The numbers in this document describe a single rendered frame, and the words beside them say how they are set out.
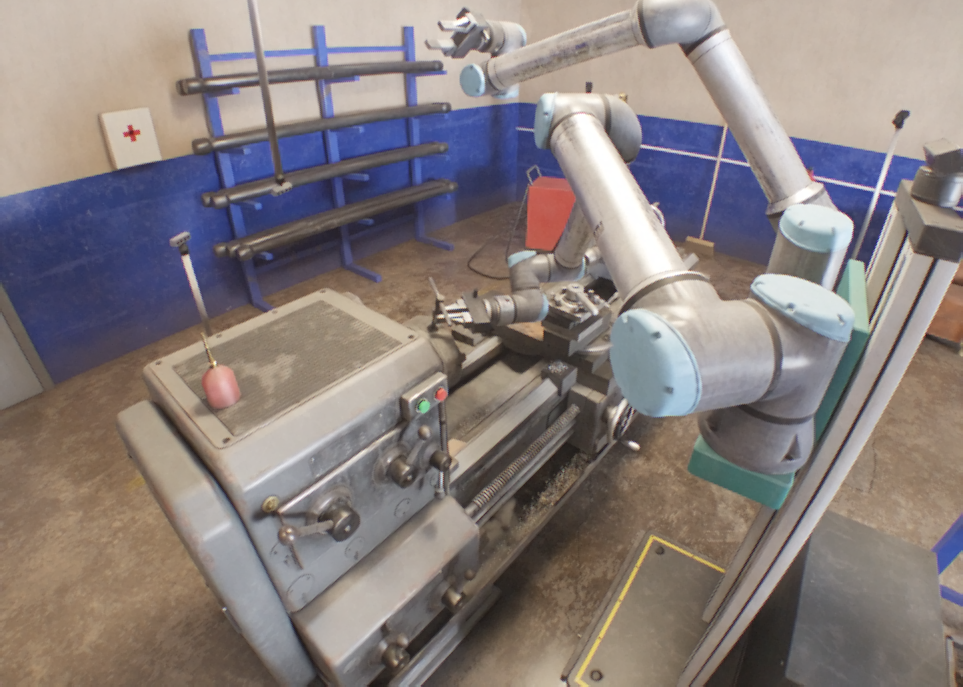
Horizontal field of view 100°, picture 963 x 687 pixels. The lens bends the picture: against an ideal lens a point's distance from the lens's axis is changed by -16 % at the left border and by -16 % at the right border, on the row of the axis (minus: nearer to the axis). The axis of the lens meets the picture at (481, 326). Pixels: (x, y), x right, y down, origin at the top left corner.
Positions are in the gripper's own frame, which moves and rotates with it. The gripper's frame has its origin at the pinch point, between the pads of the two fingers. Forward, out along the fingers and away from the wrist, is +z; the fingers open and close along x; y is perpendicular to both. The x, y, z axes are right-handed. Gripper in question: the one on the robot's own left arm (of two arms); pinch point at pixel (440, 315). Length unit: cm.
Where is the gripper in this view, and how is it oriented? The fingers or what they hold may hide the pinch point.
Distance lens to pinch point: 140.2
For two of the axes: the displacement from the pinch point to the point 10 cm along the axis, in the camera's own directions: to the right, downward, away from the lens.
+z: -9.3, 0.8, -3.6
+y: 2.1, -7.0, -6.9
